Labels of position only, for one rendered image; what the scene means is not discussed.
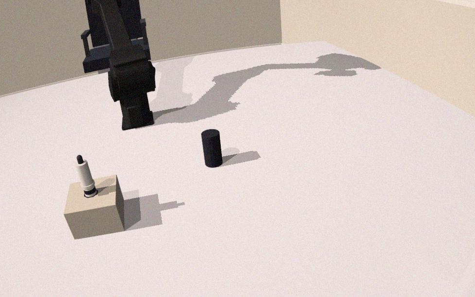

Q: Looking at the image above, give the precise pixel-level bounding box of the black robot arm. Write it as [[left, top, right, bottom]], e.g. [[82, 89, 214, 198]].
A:
[[87, 0, 156, 131]]

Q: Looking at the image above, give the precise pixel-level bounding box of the black marker cap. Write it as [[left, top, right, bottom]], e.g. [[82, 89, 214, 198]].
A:
[[201, 129, 223, 168]]

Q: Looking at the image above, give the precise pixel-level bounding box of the beige block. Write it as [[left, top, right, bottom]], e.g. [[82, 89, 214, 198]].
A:
[[64, 175, 125, 239]]

